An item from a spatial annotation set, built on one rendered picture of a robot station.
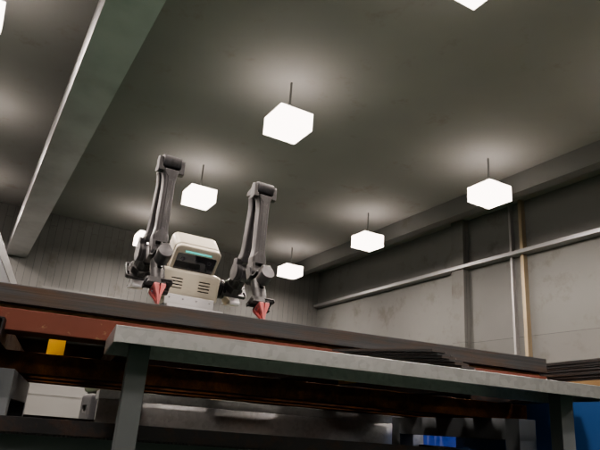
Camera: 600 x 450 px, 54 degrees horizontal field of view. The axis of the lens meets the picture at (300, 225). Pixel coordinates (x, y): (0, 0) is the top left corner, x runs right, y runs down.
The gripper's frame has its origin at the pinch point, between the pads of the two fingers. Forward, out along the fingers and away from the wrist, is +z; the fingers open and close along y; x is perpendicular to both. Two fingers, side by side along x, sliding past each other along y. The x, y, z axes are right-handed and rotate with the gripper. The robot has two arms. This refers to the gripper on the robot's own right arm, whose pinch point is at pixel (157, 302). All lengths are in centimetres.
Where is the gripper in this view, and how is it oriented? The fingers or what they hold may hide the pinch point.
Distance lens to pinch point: 221.4
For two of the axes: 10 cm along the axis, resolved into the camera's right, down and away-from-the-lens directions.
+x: -4.8, 6.5, 5.9
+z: 1.6, 7.2, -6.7
